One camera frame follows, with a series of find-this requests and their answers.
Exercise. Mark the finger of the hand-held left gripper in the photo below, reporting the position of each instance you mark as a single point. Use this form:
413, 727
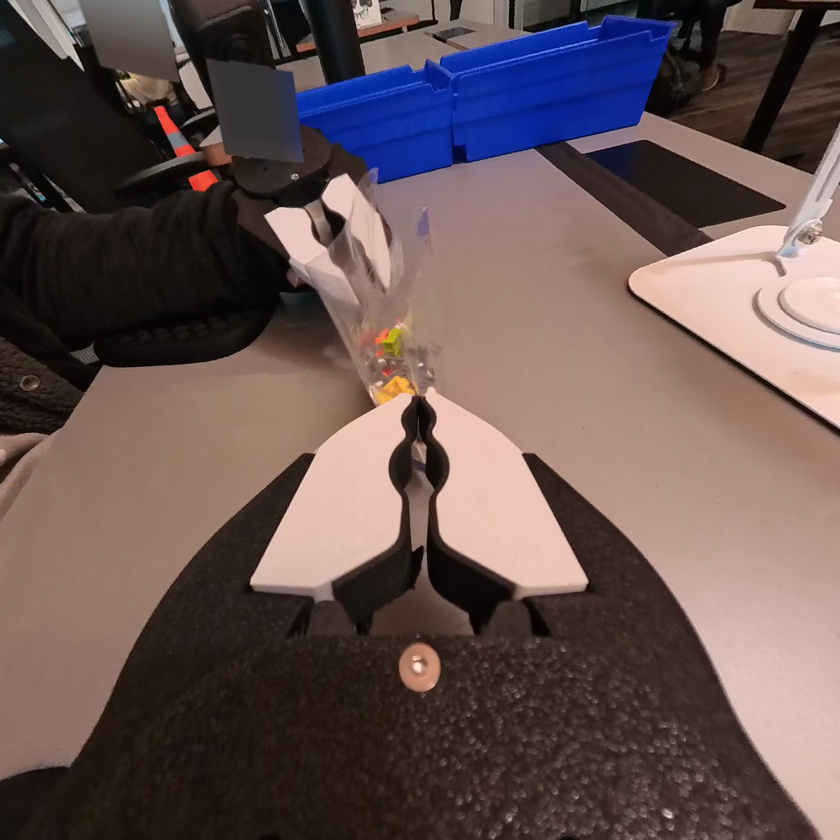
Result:
358, 223
298, 243

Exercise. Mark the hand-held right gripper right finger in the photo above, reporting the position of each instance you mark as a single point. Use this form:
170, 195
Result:
505, 512

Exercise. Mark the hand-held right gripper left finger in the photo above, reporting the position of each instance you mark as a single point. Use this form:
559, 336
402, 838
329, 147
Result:
328, 512

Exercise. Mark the clear plastic bag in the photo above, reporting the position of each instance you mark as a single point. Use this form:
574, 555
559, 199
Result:
407, 289

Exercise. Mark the pile of lego pieces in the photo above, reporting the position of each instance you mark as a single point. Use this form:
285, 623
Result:
394, 354

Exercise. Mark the person's left forearm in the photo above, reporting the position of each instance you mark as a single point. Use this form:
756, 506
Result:
131, 256

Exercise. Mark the blue plastic bin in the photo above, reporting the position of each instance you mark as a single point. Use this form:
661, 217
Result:
558, 85
380, 124

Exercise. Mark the orange traffic cone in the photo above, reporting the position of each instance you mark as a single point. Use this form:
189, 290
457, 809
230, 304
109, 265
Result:
177, 148

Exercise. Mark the black water bottle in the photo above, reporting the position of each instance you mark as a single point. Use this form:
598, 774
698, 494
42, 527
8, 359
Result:
334, 39

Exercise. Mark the black chair armrest pad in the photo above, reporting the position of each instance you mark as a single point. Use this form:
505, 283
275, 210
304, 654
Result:
184, 338

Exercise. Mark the grey desk wooden edge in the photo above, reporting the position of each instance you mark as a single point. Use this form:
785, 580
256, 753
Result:
394, 52

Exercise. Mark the black table cover panel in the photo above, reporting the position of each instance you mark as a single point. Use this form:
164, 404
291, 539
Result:
449, 36
689, 184

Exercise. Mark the black office chair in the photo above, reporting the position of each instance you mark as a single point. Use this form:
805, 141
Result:
65, 131

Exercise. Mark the white stand base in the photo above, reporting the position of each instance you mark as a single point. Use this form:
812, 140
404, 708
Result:
695, 289

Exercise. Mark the grey printed sweatshirt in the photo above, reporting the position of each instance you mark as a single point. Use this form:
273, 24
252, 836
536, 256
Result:
19, 466

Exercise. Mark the metal stand rod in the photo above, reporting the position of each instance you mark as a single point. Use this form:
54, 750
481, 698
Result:
817, 197

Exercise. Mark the wooden desk black legs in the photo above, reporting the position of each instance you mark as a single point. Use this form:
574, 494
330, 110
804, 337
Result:
781, 65

